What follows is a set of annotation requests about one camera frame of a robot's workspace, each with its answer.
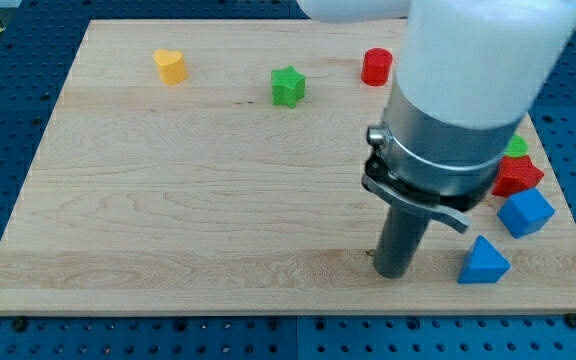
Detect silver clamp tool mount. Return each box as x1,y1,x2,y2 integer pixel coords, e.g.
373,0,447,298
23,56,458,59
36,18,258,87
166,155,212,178
362,83,520,233

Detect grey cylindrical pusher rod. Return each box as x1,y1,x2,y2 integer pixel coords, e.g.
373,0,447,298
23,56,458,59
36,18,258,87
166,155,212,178
373,206,429,279

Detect blue triangle block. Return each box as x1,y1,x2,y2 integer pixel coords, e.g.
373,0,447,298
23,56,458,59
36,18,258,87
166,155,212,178
457,235,511,284

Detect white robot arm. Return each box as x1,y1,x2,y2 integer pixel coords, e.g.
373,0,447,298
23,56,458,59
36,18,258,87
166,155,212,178
299,0,576,278

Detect blue cube block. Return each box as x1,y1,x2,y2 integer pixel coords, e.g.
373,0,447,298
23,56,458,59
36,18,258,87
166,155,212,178
497,188,555,238

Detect red star block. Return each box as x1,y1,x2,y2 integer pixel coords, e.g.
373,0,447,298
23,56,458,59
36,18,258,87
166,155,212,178
491,155,545,198

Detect green cylinder block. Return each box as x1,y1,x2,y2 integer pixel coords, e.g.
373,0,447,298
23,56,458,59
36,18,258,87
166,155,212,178
504,134,528,158

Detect red cylinder block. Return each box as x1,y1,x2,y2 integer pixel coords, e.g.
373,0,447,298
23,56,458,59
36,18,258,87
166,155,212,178
361,48,393,86

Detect green star block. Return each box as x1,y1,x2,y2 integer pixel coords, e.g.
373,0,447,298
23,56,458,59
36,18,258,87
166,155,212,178
271,66,306,108

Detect wooden board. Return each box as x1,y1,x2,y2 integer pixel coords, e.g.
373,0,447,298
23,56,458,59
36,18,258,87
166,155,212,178
0,20,576,316

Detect yellow heart block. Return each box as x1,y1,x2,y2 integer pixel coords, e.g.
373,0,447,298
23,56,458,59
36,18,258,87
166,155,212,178
153,49,188,85

